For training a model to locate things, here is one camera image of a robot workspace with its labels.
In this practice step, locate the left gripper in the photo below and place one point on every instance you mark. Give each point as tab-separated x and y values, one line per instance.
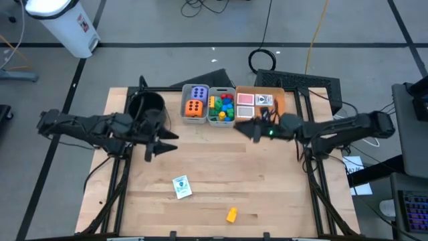
143	125

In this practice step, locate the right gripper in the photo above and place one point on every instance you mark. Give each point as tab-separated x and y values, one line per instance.
284	129

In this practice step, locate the blue rounded toy block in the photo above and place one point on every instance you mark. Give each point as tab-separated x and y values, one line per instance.
227	119

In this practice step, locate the red card deck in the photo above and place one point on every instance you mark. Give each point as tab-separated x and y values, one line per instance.
245	99

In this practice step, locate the dark blue toy brick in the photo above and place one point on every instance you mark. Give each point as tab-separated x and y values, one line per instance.
226	107

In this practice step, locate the red toy block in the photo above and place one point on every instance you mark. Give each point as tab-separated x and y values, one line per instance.
227	96

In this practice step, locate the orange foam dice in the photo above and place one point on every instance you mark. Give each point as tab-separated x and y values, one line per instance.
194	108

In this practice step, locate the white card green emblem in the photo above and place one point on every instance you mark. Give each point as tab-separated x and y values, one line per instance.
182	187

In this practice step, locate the orange toy brick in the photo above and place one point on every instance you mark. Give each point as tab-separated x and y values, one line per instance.
212	102

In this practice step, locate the purple foam dice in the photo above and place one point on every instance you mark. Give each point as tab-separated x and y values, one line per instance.
199	93

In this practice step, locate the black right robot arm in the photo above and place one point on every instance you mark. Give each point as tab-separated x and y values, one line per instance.
344	129

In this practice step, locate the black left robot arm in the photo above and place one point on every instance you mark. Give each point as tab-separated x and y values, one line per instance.
83	125

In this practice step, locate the grey plastic bin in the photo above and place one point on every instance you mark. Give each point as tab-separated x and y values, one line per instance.
185	90
230	124

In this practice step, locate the translucent orange tray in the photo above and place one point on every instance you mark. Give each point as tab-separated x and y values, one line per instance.
279	110

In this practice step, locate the black pumpkin-face bucket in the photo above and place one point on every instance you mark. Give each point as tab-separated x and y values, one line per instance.
147	102

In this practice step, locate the black flat panel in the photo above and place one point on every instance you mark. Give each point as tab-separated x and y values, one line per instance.
214	78

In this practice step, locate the black perforated metal panel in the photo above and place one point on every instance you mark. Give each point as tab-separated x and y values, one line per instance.
294	80

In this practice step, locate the white paper sheet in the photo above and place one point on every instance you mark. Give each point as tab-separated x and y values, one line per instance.
357	165

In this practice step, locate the black desk foot bar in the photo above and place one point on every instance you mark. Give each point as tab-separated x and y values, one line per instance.
374	170

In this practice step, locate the white trash bin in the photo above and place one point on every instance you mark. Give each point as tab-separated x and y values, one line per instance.
67	30

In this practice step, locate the white computer mouse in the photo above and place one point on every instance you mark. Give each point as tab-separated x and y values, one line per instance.
388	207

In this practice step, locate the grey desk with keyboard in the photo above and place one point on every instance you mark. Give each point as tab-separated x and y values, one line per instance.
401	182

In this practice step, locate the grey stand base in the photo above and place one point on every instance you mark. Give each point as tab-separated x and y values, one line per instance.
18	75

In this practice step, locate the black chair base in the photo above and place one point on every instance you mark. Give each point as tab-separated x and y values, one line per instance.
5	115

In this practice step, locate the black desk device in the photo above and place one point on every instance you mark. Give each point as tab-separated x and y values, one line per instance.
422	107

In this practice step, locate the backlit keyboard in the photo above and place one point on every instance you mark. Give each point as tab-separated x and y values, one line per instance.
414	211

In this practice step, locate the black aluminium table frame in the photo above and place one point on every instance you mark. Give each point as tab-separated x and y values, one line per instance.
167	89

